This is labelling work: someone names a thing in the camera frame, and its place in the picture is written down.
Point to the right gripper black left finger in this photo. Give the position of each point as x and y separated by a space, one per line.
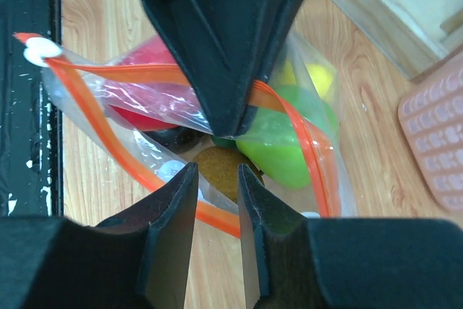
137 258

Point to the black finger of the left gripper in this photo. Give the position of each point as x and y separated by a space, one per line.
218 45
289 8

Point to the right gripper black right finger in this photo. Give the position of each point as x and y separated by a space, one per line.
292 261

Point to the light green fake apple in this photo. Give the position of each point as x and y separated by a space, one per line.
272 145

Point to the clear zip top bag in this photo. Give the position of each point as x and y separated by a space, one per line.
76 87

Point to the red fake pepper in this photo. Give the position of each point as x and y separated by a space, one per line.
153 106

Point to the brown fake kiwi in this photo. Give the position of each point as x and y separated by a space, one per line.
219 167

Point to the dark green fake vegetable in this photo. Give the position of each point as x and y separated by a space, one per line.
182 139

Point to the wooden clothes rack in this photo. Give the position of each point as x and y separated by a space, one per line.
413 34

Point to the pink plastic basket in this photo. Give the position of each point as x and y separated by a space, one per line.
430 115

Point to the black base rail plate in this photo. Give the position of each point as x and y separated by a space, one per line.
31 127

